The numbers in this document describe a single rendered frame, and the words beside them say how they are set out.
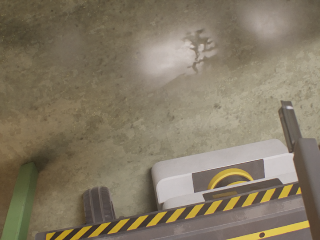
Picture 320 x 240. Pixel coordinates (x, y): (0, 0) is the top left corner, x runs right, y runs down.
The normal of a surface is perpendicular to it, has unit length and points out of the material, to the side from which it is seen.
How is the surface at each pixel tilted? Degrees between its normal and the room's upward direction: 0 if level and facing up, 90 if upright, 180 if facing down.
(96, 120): 0
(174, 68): 0
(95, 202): 71
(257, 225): 0
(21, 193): 90
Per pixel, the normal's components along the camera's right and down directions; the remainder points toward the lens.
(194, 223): 0.14, 0.32
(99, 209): -0.06, -0.65
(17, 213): -0.29, -0.89
